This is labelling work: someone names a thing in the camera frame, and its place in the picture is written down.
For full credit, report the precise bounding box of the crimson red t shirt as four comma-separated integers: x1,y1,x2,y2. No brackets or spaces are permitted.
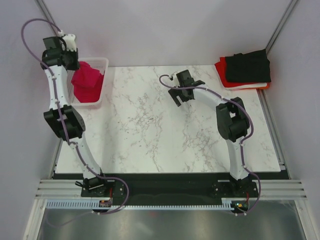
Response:
71,61,104,103

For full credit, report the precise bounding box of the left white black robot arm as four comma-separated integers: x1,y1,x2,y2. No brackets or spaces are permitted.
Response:
40,36,113,197

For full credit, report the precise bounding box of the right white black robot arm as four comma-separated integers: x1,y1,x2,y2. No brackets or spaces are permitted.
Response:
167,70,259,197

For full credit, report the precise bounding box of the folded black t shirt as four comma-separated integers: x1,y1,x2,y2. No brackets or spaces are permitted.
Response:
225,49,272,83

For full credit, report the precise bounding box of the folded white t shirt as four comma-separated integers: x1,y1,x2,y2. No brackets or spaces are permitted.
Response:
223,82,267,90

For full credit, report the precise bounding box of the folded orange t shirt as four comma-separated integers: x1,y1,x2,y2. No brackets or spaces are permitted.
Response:
224,82,270,91

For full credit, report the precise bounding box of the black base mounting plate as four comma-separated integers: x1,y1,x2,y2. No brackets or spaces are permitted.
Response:
92,173,257,205

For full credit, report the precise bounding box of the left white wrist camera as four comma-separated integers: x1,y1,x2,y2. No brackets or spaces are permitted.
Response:
58,30,77,52

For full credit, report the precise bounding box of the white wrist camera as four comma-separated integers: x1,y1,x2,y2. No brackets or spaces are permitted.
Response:
58,30,77,52
168,72,177,81

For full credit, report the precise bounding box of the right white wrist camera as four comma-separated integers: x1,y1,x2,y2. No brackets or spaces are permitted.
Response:
168,72,177,81

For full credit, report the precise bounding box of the left aluminium corner post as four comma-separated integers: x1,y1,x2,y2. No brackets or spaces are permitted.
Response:
34,0,73,60

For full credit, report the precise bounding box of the aluminium corner post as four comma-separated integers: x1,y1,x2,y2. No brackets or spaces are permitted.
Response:
34,0,73,60
265,0,300,55

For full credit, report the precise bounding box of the right aluminium corner post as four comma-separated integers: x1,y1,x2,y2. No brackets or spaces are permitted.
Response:
265,0,300,55

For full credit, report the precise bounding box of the aluminium front frame rail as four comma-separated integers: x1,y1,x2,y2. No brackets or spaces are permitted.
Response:
35,179,307,200

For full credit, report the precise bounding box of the white slotted cable duct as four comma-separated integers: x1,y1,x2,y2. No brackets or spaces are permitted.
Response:
45,198,238,211

